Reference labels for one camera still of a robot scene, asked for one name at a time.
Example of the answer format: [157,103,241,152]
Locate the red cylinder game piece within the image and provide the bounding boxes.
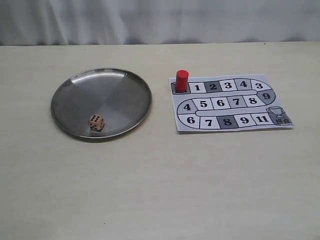
[175,70,189,93]

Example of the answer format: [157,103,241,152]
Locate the wooden die black pips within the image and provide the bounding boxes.
[88,114,105,131]

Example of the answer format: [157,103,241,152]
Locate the round stainless steel plate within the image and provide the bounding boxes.
[50,68,152,142]

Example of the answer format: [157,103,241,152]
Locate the paper board game sheet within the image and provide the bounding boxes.
[169,74,294,132]

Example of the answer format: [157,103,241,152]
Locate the white curtain backdrop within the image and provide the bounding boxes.
[0,0,320,46]

